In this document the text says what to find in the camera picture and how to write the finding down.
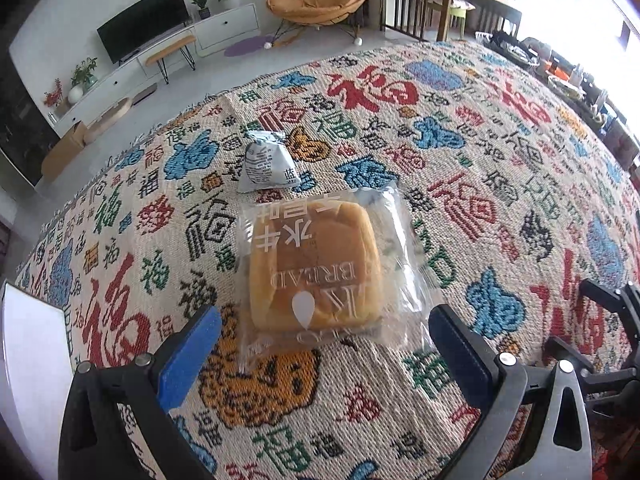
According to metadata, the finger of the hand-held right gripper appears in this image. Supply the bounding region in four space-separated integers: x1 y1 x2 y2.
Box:
542 336 640 413
577 280 640 333

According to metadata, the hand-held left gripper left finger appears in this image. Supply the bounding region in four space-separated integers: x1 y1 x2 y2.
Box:
59 304 223 480

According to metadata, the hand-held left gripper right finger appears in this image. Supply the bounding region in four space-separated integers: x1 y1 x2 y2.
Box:
428 304 593 480

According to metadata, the bread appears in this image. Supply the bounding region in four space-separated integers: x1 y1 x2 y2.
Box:
235 182 438 376

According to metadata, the white cardboard box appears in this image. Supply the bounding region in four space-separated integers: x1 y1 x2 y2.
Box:
0 280 76 480

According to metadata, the printed blanket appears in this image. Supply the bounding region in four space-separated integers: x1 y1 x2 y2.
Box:
15 40 640 480

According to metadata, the white triangular snack packet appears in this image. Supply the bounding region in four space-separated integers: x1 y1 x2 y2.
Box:
236 129 301 193

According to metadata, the brown cardboard box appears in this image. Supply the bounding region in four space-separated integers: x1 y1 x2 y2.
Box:
40 121 88 181

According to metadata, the curved wooden board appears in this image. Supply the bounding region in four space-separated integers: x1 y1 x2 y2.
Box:
82 96 133 143

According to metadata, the tall black cabinet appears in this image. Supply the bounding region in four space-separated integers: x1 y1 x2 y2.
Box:
0 45 61 188

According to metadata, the red flower arrangement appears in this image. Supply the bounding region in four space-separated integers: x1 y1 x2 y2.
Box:
44 78 66 108

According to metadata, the leafy plant in glass vase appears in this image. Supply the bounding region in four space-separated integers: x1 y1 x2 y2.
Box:
70 57 99 88

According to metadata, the wooden stool with metal legs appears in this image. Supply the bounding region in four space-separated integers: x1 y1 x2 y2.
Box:
145 35 197 85

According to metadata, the purple round mat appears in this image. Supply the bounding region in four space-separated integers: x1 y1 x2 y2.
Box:
223 35 275 57

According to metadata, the white television cabinet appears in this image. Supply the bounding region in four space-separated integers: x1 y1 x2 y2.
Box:
47 2 261 133

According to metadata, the black television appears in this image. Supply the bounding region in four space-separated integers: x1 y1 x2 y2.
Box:
96 0 192 65

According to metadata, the dark wooden crib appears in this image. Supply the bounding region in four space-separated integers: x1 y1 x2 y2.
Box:
379 0 523 43

